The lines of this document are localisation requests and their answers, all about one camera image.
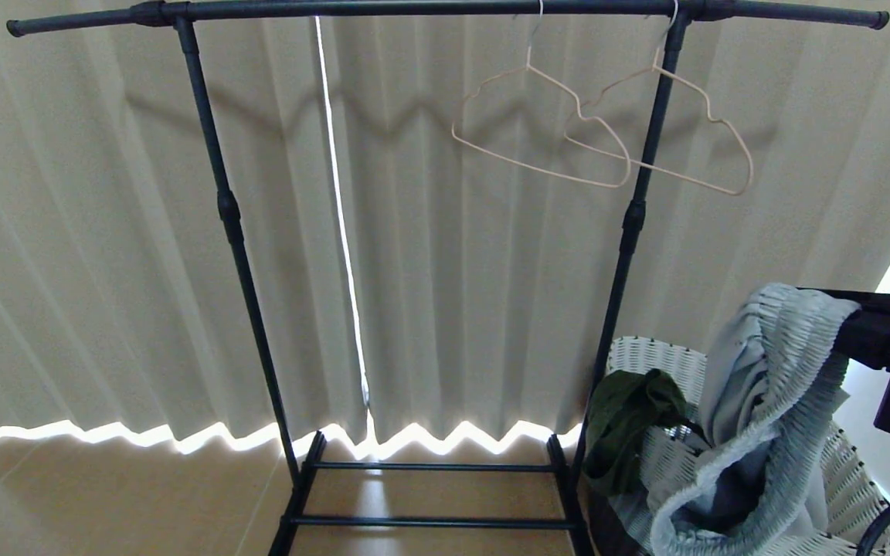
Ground white laundry basket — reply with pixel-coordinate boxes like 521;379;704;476
590;335;890;556

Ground pink clothes hanger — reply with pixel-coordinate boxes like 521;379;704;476
450;0;633;189
564;0;756;196

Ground black clothes rack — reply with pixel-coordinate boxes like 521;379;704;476
6;0;890;556

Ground green garment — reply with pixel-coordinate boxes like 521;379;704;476
583;368;691;497

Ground pale grey shorts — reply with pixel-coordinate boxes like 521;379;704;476
648;283;864;556

